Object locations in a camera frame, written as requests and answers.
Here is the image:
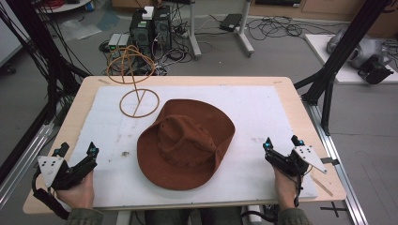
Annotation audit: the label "person's right hand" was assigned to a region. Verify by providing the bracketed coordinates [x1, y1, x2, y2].
[273, 166, 299, 212]

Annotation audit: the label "black computer tower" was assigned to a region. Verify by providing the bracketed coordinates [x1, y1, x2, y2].
[152, 5, 174, 53]
[129, 8, 155, 59]

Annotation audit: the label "brown felt cowboy hat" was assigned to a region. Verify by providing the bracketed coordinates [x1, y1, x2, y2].
[136, 98, 237, 191]

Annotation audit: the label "white metal stand leg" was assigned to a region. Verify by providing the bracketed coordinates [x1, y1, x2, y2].
[234, 0, 255, 58]
[187, 0, 203, 61]

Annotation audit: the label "aluminium rail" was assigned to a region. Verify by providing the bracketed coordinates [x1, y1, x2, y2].
[0, 122, 55, 209]
[301, 98, 370, 225]

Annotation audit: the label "thick black gripper cable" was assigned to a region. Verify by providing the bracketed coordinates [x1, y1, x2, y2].
[31, 170, 71, 220]

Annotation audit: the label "grey rounded shell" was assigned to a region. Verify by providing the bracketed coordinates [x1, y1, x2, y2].
[326, 27, 390, 70]

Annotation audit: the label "white foam mat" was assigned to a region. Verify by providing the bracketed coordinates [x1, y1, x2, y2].
[64, 84, 319, 210]

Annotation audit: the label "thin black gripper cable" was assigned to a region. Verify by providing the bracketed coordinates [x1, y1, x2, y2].
[293, 165, 314, 208]

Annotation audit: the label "black tape cross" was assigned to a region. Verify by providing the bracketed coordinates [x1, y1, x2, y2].
[319, 201, 349, 218]

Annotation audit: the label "tangle of black floor cables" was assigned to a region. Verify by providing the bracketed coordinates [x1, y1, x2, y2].
[246, 14, 341, 42]

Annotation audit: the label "white round table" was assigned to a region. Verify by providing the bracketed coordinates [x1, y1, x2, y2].
[36, 0, 92, 14]

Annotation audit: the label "black metal frame with cables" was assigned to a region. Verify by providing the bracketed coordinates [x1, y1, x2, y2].
[0, 0, 93, 186]

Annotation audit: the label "person's legs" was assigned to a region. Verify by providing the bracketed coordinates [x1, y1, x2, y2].
[144, 205, 244, 225]

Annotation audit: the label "white floor board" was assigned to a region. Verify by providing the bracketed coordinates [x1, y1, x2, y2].
[304, 33, 398, 85]

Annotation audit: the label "black cable under table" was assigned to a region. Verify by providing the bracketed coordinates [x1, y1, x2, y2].
[239, 204, 280, 225]

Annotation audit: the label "grey tape strip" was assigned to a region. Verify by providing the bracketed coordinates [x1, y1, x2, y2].
[320, 157, 341, 166]

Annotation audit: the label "black device on board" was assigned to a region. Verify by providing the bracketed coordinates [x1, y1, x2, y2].
[357, 53, 395, 85]

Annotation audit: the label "clear plastic sheet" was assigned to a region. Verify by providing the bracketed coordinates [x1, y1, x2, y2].
[58, 18, 103, 41]

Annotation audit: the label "thin wooden stick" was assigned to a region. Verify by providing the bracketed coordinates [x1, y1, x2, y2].
[309, 174, 334, 198]

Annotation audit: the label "tan wire hat stand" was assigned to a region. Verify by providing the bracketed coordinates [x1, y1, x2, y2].
[106, 44, 161, 119]

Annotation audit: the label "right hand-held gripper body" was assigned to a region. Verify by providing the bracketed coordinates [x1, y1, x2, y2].
[265, 144, 329, 178]

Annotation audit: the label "small grey box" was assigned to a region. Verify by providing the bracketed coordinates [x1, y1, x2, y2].
[107, 33, 122, 52]
[117, 33, 131, 51]

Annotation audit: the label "person's left hand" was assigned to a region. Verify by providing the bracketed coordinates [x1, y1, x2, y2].
[55, 171, 96, 210]

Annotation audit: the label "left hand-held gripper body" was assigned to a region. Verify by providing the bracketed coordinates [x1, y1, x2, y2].
[37, 155, 99, 191]

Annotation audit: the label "flat black box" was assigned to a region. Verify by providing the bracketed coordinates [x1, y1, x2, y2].
[219, 12, 244, 33]

